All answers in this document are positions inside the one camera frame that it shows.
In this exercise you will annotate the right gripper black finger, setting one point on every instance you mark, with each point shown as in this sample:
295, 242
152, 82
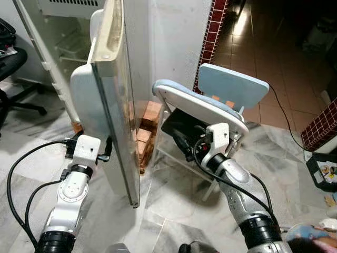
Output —
185, 144

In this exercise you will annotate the white fridge door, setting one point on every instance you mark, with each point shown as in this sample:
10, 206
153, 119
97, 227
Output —
124, 132

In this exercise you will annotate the white fridge cabinet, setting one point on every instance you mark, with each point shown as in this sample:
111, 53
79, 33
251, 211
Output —
58, 31

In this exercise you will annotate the black bag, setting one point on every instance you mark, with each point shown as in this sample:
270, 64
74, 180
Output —
176, 120

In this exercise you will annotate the orange brick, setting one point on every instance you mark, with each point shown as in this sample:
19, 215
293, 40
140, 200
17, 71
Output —
152, 112
145, 145

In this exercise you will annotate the white chair with blue cushions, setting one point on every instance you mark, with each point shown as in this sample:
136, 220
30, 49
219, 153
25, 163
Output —
231, 84

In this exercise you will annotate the black printed box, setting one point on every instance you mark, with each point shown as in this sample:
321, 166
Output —
321, 171

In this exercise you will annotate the robot right leg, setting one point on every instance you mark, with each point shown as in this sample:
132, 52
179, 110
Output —
200, 247

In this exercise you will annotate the black office chair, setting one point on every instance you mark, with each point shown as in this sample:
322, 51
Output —
10, 60

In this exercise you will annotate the small child in blue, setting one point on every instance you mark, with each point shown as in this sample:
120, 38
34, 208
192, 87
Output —
308, 240

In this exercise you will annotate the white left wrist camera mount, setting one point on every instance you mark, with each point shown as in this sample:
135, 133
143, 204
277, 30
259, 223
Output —
87, 150

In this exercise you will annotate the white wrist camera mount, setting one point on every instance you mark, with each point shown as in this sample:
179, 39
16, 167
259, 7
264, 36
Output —
87, 150
218, 137

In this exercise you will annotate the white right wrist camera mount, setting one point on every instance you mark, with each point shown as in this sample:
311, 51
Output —
218, 137

